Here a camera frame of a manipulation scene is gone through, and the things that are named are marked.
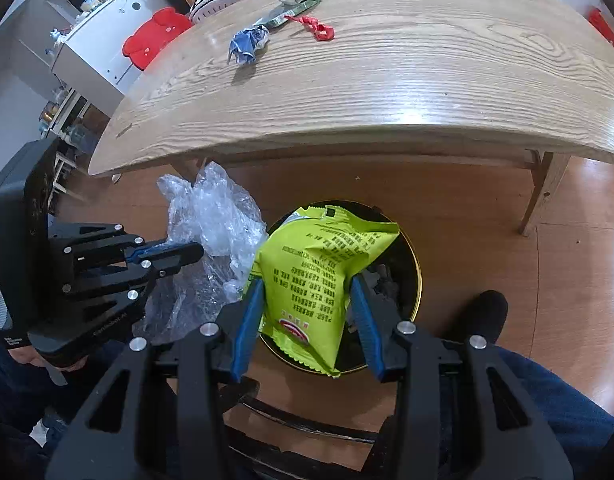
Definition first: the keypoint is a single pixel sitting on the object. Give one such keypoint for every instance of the white cabinet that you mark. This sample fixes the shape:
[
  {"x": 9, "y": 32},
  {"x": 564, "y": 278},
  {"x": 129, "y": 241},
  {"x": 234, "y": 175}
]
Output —
[{"x": 97, "y": 47}]

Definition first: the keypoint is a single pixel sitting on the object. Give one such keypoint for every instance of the wooden table leg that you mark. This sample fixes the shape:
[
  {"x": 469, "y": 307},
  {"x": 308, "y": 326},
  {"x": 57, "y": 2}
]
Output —
[
  {"x": 542, "y": 190},
  {"x": 187, "y": 169}
]

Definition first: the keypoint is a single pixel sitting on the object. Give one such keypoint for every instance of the person's left hand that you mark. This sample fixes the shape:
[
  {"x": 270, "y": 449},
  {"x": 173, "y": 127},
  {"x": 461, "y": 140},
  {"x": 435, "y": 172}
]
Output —
[{"x": 32, "y": 359}]

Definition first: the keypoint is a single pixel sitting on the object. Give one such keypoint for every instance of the cluster of small toys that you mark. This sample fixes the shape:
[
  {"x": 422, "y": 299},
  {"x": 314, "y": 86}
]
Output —
[{"x": 94, "y": 2}]

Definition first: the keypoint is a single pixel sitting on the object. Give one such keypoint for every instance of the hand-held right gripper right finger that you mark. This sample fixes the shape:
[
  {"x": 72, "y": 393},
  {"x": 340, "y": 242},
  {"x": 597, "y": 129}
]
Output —
[{"x": 367, "y": 330}]

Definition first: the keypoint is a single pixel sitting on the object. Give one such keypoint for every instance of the crumpled blue white paper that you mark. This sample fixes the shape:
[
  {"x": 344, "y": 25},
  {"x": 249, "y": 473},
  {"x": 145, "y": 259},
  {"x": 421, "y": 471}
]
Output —
[{"x": 248, "y": 45}]

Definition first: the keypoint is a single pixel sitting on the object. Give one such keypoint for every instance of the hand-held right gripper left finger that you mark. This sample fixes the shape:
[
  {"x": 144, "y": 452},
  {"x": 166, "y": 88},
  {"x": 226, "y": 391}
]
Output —
[{"x": 247, "y": 325}]

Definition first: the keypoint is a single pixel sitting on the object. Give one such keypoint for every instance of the person's black shoe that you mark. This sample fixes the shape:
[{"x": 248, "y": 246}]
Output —
[{"x": 482, "y": 310}]

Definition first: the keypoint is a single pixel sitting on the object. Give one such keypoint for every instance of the green snack packet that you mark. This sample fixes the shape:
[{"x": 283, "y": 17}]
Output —
[{"x": 312, "y": 270}]

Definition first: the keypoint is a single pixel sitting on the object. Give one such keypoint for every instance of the clear plastic bag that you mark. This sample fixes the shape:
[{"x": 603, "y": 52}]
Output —
[{"x": 212, "y": 220}]

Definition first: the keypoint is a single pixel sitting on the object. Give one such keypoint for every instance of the red bag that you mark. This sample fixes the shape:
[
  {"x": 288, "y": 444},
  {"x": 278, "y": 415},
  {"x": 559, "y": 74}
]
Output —
[{"x": 604, "y": 29}]

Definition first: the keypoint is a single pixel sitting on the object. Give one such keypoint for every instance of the black round bin gold rim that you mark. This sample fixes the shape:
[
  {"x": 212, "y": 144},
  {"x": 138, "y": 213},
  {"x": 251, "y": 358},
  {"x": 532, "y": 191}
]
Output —
[{"x": 404, "y": 280}]

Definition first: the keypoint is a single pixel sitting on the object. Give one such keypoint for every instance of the teal flattened carton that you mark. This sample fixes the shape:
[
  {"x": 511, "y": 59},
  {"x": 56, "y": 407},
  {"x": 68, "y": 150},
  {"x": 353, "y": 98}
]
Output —
[{"x": 289, "y": 12}]

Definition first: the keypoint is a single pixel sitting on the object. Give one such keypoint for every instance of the red bear-shaped plastic stool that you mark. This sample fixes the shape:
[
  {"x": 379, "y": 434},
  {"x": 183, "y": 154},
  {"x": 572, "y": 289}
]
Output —
[{"x": 154, "y": 37}]

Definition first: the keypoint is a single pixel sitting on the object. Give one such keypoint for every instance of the red wrapper scrap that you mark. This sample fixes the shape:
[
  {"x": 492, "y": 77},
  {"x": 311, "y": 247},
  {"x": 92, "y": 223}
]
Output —
[{"x": 318, "y": 27}]

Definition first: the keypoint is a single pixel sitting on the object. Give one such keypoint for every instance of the white low shelf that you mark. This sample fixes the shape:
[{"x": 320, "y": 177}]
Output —
[{"x": 67, "y": 110}]

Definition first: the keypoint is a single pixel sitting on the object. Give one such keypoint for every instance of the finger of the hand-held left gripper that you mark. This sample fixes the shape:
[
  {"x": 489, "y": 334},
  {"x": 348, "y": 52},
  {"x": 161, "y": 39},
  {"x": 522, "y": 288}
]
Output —
[
  {"x": 117, "y": 285},
  {"x": 147, "y": 252}
]

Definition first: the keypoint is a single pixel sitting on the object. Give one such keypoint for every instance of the person's blue jeans leg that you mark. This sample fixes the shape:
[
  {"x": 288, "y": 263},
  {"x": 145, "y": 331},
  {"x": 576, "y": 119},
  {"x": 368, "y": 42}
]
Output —
[{"x": 542, "y": 405}]

